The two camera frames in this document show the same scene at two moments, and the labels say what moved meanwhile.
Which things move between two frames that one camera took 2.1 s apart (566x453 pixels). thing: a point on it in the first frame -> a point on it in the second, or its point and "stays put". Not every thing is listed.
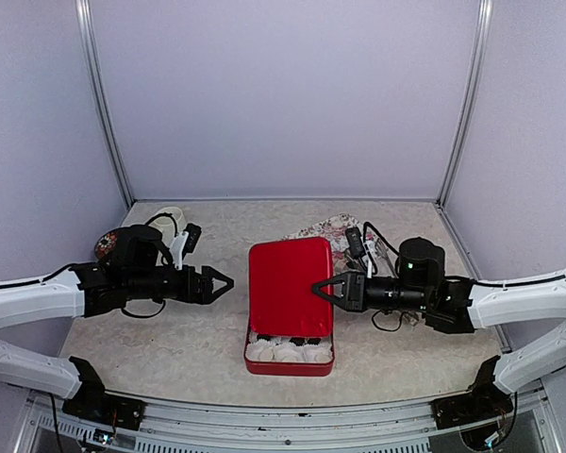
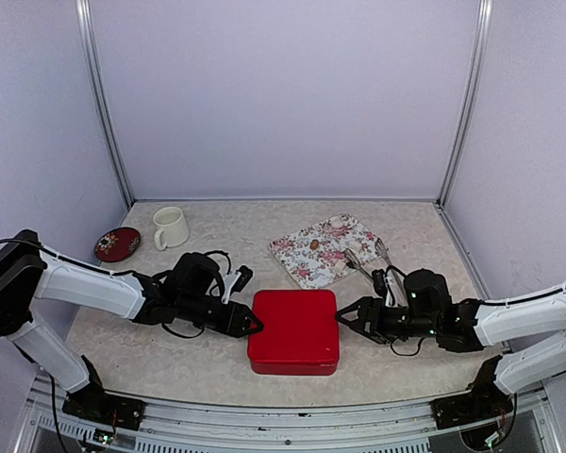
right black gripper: (354, 297) -> (376, 319)
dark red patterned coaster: (106, 243) stays put
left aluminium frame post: (84, 10) stays put
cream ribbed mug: (166, 225) stays put
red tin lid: (282, 275) -> (300, 333)
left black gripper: (203, 295) -> (233, 324)
